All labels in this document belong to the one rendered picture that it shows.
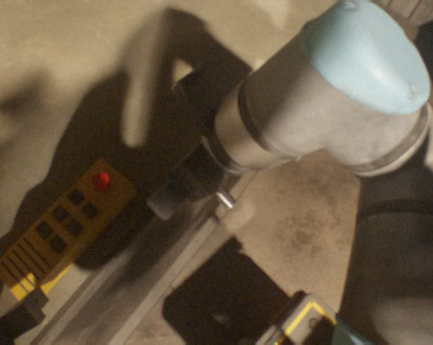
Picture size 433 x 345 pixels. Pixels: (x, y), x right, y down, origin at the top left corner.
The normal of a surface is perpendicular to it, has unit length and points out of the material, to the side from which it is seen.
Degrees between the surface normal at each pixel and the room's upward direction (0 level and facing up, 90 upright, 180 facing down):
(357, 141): 82
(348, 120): 90
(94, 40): 0
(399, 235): 46
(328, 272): 0
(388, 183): 61
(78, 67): 0
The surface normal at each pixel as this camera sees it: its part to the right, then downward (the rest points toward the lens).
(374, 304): -0.79, -0.50
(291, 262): 0.12, -0.46
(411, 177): -0.44, -0.62
